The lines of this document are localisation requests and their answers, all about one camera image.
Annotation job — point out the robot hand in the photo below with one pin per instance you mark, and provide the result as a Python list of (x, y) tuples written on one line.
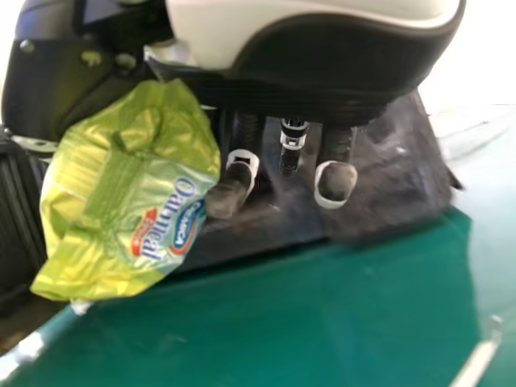
[(322, 52)]

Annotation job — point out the yellow-green biscuit packet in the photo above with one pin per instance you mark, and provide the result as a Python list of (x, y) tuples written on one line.
[(121, 193)]

